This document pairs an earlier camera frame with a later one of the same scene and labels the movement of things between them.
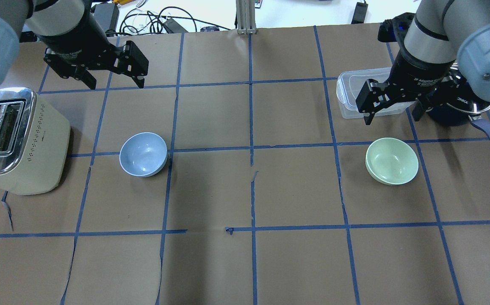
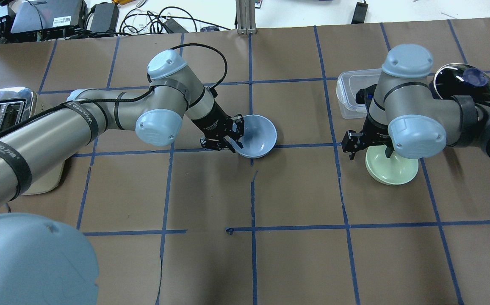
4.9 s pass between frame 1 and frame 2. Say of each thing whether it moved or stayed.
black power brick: stayed
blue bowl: moved
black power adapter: stayed
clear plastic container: stayed
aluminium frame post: stayed
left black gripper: moved
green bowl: stayed
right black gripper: moved
